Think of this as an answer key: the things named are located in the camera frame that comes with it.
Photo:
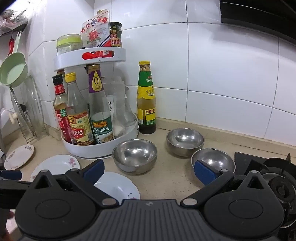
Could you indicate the white two-tier rotating rack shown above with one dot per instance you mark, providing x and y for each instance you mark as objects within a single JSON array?
[{"x": 92, "y": 54}]

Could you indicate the glass jar with yellow-green lid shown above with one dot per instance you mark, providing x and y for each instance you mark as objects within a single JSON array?
[{"x": 69, "y": 44}]

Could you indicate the black-lid pickle jar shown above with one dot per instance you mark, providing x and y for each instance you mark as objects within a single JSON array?
[{"x": 116, "y": 34}]

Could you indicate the yellow-cap vinegar bottle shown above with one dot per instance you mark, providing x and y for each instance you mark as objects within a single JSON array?
[{"x": 77, "y": 111}]

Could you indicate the steel bowl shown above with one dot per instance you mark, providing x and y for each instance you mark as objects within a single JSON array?
[
  {"x": 135, "y": 155},
  {"x": 185, "y": 140},
  {"x": 215, "y": 160}
]

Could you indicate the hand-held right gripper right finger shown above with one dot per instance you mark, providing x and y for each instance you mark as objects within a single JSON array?
[{"x": 204, "y": 172}]

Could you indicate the green-label oyster sauce bottle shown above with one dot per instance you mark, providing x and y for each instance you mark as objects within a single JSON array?
[{"x": 146, "y": 97}]

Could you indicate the red printed snack packet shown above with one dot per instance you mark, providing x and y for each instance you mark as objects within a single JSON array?
[{"x": 96, "y": 32}]

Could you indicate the black range hood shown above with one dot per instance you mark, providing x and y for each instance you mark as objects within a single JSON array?
[{"x": 259, "y": 14}]

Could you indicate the black gas stove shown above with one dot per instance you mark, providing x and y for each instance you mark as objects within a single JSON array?
[{"x": 275, "y": 176}]

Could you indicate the wall shelf with utensils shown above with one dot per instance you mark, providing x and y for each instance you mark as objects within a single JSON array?
[{"x": 12, "y": 22}]

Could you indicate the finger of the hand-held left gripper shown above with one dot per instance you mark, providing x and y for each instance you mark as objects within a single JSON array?
[{"x": 11, "y": 175}]

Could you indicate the purple-label sauce bottle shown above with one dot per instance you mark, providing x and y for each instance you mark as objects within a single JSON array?
[{"x": 99, "y": 102}]

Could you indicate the glass pot lid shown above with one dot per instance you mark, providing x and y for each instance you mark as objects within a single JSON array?
[{"x": 34, "y": 106}]

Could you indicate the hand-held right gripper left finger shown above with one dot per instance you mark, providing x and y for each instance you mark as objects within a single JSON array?
[{"x": 93, "y": 170}]

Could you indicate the small white floral plate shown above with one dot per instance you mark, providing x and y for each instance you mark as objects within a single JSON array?
[{"x": 19, "y": 156}]

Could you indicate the clear plastic bags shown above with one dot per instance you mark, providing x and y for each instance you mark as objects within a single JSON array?
[{"x": 122, "y": 106}]

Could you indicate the white lid knob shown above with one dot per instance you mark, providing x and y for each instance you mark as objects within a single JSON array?
[{"x": 13, "y": 116}]

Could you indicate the green saucepan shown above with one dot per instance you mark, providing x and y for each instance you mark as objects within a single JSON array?
[{"x": 12, "y": 71}]

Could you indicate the red-cap soy sauce bottle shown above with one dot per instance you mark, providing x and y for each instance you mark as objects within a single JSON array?
[{"x": 60, "y": 109}]

